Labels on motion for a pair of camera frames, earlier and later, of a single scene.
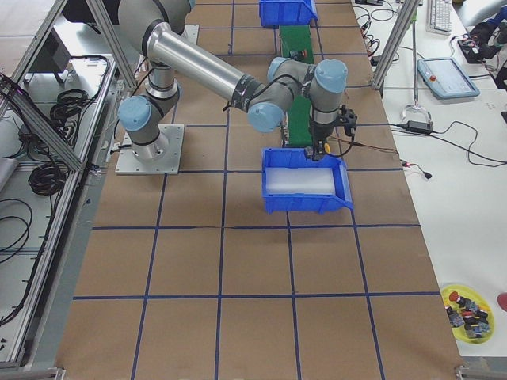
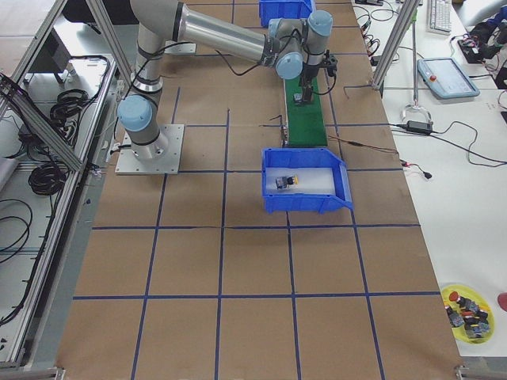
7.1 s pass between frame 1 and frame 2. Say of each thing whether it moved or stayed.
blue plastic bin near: stayed
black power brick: stayed
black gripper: moved
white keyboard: stayed
